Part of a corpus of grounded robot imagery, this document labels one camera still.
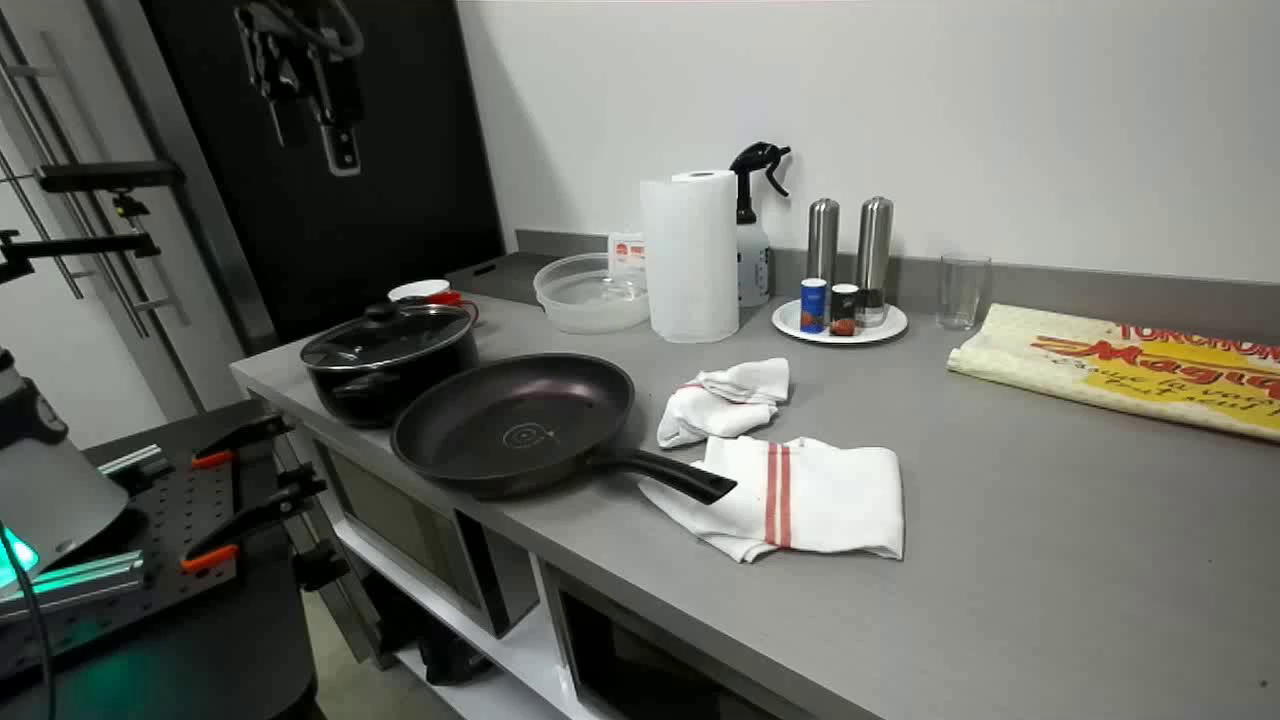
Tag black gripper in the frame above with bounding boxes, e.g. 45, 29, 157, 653
235, 0, 368, 178

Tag black panel door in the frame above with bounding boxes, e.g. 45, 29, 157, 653
136, 0, 503, 343

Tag glass pot lid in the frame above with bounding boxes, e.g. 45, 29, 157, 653
297, 298, 480, 380

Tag black cooking pot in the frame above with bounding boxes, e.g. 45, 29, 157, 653
297, 316, 480, 432

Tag black clamp with orange tip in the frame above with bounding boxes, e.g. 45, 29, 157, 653
176, 462, 333, 579
184, 412, 292, 474

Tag black frying pan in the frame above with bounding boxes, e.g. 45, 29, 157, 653
389, 349, 739, 506

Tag white paper towel roll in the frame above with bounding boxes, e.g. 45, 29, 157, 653
636, 163, 743, 349

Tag spray bottle with black head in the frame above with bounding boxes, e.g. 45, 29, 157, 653
727, 138, 794, 319

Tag grey counter cabinet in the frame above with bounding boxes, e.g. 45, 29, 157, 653
283, 423, 803, 720

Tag crumpled white cloth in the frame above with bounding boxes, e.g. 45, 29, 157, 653
650, 357, 794, 451

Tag steel shaker mill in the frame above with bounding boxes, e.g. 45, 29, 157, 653
803, 195, 843, 287
855, 192, 897, 310

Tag black breadboard table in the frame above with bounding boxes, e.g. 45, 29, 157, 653
0, 395, 326, 720

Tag blue spice jar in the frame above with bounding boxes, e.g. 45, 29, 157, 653
794, 275, 831, 334

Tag dark spice jar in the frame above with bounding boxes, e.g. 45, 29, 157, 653
826, 281, 864, 340

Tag small white plate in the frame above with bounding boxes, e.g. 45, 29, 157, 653
769, 290, 911, 352

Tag white towel with red stripes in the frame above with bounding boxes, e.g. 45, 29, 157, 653
636, 432, 908, 569

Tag clear drinking glass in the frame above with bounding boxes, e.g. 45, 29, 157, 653
936, 251, 991, 334

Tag yellow printed cloth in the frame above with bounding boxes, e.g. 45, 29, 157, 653
945, 298, 1280, 446

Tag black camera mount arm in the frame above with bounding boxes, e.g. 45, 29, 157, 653
0, 228, 165, 287
35, 157, 189, 198

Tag silver mounting rail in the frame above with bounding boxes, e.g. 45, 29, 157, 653
0, 546, 148, 613

